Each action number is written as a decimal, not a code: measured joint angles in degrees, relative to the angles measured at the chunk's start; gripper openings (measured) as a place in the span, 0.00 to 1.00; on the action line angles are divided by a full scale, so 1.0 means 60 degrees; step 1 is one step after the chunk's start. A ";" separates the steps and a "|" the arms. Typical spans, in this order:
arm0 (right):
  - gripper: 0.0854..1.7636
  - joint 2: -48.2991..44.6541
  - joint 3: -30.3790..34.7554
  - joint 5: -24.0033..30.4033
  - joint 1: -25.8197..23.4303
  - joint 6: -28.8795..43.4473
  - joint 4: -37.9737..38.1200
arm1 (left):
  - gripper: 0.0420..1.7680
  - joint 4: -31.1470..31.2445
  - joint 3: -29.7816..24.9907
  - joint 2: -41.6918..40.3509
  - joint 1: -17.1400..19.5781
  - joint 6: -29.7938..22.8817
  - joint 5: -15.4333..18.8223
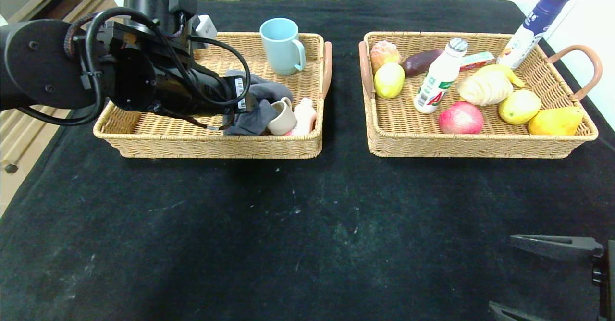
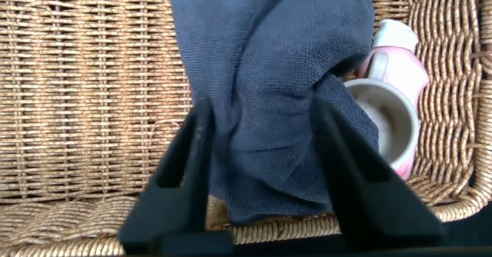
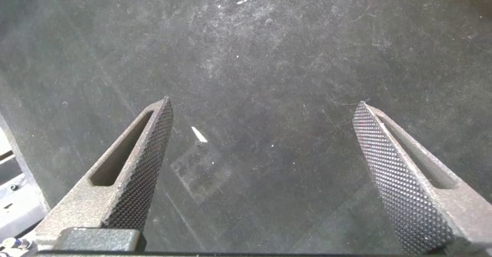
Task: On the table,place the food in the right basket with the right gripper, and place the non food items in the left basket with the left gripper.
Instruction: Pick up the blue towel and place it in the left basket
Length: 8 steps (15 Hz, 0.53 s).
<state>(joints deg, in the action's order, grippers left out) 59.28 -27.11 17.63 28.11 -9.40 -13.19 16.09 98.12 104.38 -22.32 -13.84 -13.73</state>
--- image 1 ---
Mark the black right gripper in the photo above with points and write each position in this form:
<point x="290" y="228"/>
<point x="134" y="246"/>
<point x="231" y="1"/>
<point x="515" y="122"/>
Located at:
<point x="608" y="287"/>

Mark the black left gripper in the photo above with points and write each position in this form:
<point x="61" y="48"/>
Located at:
<point x="240" y="93"/>

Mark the grey towel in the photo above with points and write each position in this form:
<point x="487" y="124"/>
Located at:
<point x="269" y="92"/>

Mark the small cream espresso cup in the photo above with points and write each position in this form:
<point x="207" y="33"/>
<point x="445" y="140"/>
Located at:
<point x="283" y="121"/>

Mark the red apple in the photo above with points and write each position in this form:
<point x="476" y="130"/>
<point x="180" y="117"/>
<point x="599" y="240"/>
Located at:
<point x="460" y="117"/>

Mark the striped bread loaf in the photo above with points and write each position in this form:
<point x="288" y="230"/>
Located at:
<point x="485" y="89"/>

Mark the white milk bottle green label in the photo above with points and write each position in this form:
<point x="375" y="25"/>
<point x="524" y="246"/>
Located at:
<point x="439" y="78"/>

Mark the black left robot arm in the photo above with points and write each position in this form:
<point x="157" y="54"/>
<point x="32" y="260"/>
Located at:
<point x="43" y="61"/>

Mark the wicker basket holding household items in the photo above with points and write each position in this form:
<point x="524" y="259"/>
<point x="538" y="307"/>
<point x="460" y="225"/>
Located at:
<point x="192" y="138"/>

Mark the wicker basket holding food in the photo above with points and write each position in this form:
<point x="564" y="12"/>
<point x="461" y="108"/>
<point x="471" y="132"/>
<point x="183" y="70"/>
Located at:
<point x="394" y="129"/>

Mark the light blue mug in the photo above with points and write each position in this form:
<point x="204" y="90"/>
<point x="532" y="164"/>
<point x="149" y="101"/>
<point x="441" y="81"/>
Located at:
<point x="281" y="47"/>

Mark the pale pink object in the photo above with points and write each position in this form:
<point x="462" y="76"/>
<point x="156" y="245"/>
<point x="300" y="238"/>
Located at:
<point x="306" y="117"/>

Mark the orange pink peach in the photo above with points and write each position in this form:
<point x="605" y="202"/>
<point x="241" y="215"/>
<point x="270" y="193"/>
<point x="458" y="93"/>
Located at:
<point x="384" y="54"/>

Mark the yellow lemon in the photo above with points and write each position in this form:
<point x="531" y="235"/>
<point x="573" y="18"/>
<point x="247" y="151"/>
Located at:
<point x="389" y="81"/>
<point x="519" y="107"/>

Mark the orange yellow mango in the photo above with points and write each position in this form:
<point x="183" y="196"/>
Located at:
<point x="555" y="121"/>

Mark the black table cloth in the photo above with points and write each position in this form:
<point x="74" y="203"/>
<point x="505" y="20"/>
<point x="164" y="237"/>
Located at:
<point x="336" y="225"/>

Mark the dark purple eggplant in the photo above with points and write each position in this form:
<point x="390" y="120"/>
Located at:
<point x="420" y="62"/>

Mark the yellow banana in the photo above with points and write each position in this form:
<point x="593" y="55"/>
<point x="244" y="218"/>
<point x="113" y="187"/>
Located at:
<point x="504" y="72"/>

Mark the cream folding rack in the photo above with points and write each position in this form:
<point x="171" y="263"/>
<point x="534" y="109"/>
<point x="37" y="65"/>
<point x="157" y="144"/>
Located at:
<point x="19" y="143"/>

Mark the red green snack pack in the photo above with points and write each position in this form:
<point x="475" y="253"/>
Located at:
<point x="478" y="61"/>

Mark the white bottle purple cap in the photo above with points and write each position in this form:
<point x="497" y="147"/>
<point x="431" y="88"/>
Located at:
<point x="533" y="28"/>

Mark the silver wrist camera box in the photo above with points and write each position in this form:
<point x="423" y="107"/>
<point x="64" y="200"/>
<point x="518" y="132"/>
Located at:
<point x="205" y="27"/>

